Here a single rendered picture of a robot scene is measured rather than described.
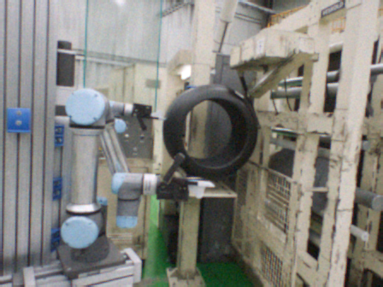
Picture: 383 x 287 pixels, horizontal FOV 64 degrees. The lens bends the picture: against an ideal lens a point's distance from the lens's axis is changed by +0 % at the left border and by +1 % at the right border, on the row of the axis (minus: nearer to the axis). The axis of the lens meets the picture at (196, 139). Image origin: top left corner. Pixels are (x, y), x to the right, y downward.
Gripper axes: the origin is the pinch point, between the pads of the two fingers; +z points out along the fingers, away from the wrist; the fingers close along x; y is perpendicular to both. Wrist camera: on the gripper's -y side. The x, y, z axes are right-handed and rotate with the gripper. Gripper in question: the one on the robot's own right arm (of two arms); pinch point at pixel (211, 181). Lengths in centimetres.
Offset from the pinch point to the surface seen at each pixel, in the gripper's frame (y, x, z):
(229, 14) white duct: -127, -133, 30
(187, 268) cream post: 79, -125, 7
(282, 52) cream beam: -67, -46, 43
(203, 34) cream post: -95, -101, 6
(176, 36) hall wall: -462, -1068, 14
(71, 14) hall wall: -432, -902, -334
